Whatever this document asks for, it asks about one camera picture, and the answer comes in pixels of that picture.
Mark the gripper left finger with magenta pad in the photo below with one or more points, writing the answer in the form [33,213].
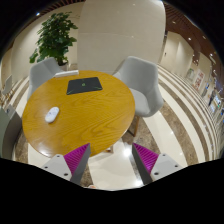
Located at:
[70,166]

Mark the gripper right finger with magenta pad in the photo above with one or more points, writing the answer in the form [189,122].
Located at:
[153,166]

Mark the white computer mouse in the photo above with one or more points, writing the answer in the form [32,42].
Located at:
[52,114]

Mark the black mouse pad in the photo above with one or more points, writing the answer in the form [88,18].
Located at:
[83,85]

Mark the round wooden table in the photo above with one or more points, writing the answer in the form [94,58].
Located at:
[99,118]

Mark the grey chair near left edge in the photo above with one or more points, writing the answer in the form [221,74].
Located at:
[10,128]

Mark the grey chair right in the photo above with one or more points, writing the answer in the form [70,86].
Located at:
[141,76]

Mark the distant grey chair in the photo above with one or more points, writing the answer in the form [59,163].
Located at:
[7,88]

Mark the green potted plant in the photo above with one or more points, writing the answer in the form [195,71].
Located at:
[54,39]

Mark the large beige round column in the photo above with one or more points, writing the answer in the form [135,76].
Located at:
[112,30]

